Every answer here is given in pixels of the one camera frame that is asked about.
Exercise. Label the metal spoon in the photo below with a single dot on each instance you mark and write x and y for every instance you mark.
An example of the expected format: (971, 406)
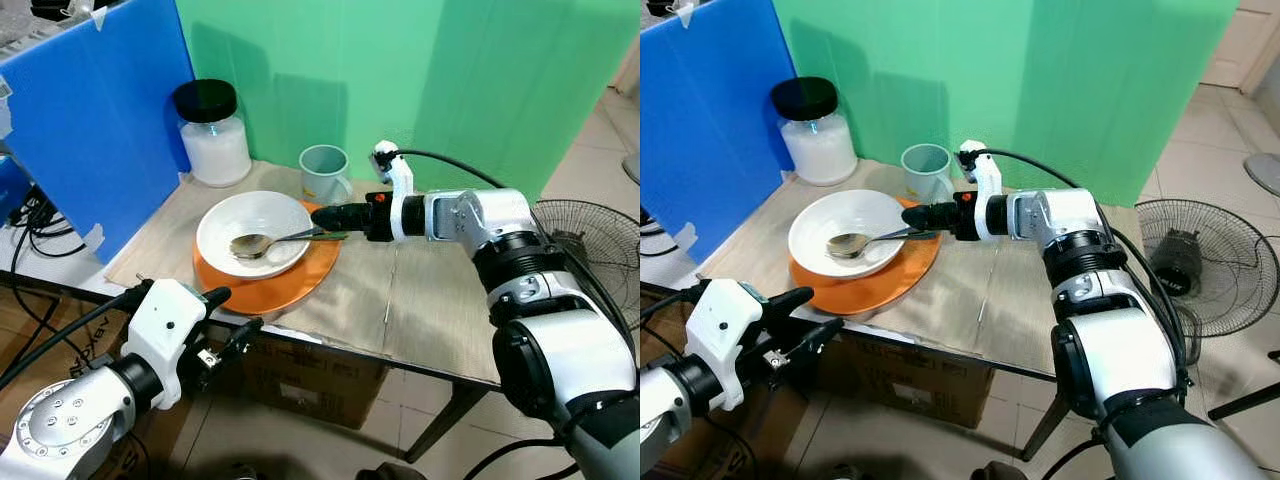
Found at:
(848, 244)
(250, 245)

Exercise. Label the pale green mug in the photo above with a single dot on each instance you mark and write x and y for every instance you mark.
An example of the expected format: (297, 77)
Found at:
(925, 176)
(322, 178)

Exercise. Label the orange plate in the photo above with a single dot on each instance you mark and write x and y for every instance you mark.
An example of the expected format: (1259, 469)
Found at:
(290, 285)
(890, 285)

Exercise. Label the white bowl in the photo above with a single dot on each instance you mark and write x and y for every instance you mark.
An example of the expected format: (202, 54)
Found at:
(250, 215)
(850, 212)

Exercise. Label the plain cardboard box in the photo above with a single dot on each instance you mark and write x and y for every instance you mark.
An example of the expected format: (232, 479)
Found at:
(915, 385)
(310, 385)

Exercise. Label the printed cardboard box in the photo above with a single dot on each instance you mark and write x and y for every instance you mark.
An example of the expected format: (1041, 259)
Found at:
(60, 330)
(665, 335)

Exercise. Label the glass jar black lid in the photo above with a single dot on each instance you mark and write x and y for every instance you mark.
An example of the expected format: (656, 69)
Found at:
(818, 150)
(215, 150)

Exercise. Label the green plastic board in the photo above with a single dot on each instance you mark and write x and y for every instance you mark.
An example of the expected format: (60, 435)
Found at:
(430, 80)
(1030, 80)

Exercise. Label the black floor fan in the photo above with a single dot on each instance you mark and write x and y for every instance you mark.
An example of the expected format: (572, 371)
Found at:
(1200, 265)
(595, 240)

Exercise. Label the blue plastic board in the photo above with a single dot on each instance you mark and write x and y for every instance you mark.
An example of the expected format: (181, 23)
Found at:
(700, 120)
(90, 130)

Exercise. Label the dark robot foot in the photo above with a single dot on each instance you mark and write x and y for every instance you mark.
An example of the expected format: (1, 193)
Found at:
(998, 472)
(390, 472)

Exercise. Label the white door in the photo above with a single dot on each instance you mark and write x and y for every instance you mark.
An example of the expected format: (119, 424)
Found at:
(1245, 40)

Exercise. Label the black metal bar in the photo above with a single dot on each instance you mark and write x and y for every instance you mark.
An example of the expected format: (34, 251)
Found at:
(1245, 400)

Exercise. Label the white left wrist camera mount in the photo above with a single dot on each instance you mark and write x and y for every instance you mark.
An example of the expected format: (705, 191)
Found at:
(722, 330)
(160, 330)

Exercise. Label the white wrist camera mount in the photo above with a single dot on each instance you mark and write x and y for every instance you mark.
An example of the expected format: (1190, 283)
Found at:
(160, 330)
(403, 185)
(722, 330)
(990, 180)

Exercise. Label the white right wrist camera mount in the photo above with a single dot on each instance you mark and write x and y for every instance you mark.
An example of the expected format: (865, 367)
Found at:
(990, 180)
(403, 185)

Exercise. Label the wood table black frame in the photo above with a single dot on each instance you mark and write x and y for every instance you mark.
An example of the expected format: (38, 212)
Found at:
(1045, 425)
(445, 420)

